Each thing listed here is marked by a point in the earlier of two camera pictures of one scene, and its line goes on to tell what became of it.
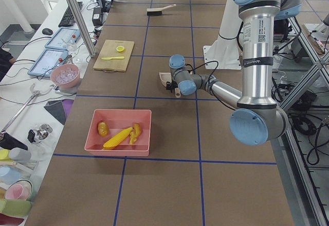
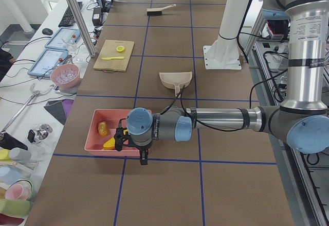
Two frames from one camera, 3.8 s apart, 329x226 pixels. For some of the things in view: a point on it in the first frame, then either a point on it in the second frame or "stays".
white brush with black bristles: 158,11 stays
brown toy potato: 103,128 stays
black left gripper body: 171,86 -> 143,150
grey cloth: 56,108 stays
